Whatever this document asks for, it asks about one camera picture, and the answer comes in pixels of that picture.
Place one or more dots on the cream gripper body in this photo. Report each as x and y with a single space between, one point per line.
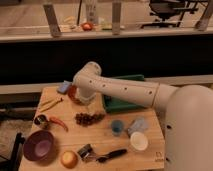
90 109

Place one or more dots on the dark red grape bunch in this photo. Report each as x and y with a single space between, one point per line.
85 119

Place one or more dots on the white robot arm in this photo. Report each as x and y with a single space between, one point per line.
188 113

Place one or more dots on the red orange bowl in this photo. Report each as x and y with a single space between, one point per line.
71 94

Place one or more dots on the purple bowl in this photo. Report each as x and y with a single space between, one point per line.
38 145

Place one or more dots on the green plastic tray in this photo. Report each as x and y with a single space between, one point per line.
114 105

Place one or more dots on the blue plastic cup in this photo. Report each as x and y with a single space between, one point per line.
117 126

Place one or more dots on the blue sponge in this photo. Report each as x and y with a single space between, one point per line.
63 87

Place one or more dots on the red chili pepper toy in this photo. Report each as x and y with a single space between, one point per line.
59 122

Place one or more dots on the small metal cup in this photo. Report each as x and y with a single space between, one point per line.
86 153

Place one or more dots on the yellow green banana toy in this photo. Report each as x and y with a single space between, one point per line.
49 104

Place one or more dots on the small metal can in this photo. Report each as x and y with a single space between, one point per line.
41 121

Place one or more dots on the orange yellow apple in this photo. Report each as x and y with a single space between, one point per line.
69 159

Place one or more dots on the red fruit on shelf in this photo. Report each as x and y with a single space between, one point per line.
87 26

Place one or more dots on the black office chair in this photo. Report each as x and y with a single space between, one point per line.
165 9

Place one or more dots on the black handled peeler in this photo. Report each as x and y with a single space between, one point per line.
108 156

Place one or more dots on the black chair frame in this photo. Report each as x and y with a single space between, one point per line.
9 164

